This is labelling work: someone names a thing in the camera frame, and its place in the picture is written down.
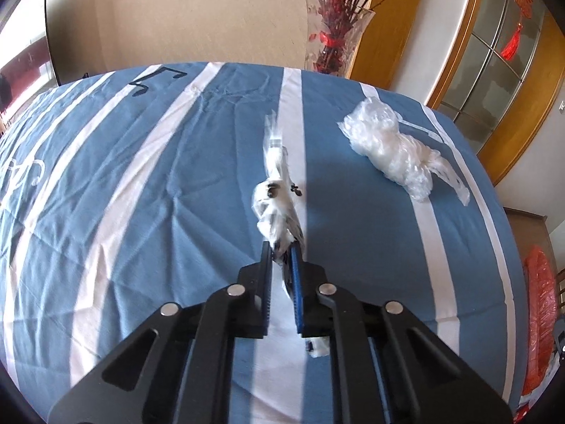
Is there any red hanging tassel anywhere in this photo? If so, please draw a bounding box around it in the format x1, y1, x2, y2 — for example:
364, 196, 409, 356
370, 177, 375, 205
501, 24, 527, 61

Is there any clear bubble wrap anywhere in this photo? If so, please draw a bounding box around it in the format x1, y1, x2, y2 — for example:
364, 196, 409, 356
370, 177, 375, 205
338, 97, 471, 206

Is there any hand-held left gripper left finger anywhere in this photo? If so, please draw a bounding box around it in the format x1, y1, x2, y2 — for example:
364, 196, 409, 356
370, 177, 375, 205
48, 242, 273, 424

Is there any clear glass vase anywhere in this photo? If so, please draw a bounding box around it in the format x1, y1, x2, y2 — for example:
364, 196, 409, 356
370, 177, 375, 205
304, 0, 376, 78

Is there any black television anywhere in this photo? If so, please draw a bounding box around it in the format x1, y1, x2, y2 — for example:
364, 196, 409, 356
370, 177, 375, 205
0, 0, 60, 116

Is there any blue white striped tablecloth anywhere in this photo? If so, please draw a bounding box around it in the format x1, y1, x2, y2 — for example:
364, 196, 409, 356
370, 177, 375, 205
0, 62, 530, 424

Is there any clear plastic wrapper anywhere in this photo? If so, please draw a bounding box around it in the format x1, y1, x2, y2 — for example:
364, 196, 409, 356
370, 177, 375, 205
251, 111, 329, 358

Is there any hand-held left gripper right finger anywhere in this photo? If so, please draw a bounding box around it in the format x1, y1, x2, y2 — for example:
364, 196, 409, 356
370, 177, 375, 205
288, 247, 515, 424

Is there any glass panel door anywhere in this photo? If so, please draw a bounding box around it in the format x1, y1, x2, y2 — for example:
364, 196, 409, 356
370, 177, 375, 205
437, 0, 548, 151

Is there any bin with red liner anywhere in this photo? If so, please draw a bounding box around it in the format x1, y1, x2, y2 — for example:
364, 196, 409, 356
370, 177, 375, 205
521, 245, 561, 420

